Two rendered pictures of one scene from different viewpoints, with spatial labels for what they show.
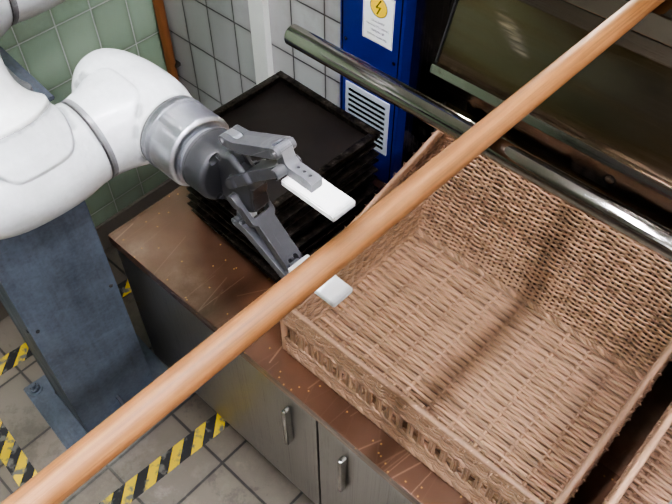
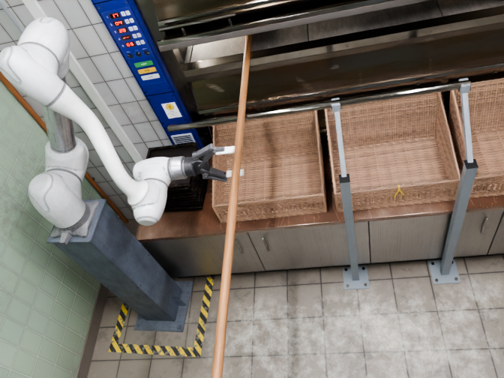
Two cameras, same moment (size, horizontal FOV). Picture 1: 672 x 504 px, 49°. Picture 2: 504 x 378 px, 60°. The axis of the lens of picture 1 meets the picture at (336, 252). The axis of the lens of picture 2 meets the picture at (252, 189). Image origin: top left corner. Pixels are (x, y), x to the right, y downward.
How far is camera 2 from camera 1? 96 cm
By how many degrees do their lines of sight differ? 15
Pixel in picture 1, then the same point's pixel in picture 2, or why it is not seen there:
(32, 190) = (159, 202)
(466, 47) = (205, 100)
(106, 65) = (144, 166)
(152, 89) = (162, 161)
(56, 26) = not seen: hidden behind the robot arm
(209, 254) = (173, 219)
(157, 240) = (153, 229)
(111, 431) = (231, 220)
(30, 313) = (136, 279)
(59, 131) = (154, 184)
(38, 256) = (127, 256)
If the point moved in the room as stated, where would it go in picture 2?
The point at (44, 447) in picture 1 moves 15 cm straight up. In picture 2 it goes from (160, 337) to (150, 329)
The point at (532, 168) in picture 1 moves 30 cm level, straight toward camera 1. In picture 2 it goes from (257, 115) to (285, 163)
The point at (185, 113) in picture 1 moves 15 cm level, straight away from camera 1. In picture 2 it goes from (175, 160) to (148, 148)
